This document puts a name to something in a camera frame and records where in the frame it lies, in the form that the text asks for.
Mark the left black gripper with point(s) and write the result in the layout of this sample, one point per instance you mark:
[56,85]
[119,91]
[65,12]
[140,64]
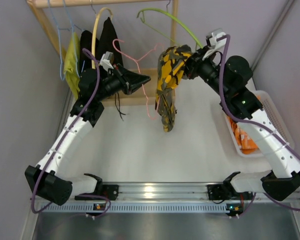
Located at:
[125,82]

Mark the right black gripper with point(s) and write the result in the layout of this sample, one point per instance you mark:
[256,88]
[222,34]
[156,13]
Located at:
[191,64]

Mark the camouflage trousers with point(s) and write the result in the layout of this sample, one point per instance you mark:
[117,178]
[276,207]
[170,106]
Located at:
[170,70]

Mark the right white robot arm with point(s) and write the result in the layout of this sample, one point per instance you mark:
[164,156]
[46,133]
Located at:
[229,81]

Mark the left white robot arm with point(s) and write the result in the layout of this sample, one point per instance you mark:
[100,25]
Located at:
[44,179]

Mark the cream wooden hanger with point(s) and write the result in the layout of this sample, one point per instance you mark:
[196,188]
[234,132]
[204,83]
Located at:
[95,28]

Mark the black trousers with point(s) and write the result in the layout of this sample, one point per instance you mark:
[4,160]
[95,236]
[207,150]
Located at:
[108,34]

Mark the wooden clothes rack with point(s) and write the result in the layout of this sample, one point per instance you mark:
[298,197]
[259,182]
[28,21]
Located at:
[141,97]

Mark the yellow garment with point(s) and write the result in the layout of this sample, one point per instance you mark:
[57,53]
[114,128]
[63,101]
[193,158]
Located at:
[69,69]

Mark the white plastic basket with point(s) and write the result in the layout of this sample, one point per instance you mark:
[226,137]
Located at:
[273,116]

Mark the orange white cloth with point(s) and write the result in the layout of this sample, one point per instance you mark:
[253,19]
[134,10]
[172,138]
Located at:
[245,143]

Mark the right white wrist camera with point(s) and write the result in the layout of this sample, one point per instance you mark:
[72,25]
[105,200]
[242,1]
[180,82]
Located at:
[214,41]

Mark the aluminium mounting rail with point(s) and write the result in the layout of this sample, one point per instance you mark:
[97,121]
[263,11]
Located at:
[162,191]

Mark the grey slotted cable duct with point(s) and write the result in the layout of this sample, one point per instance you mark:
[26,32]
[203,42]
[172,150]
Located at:
[143,207]

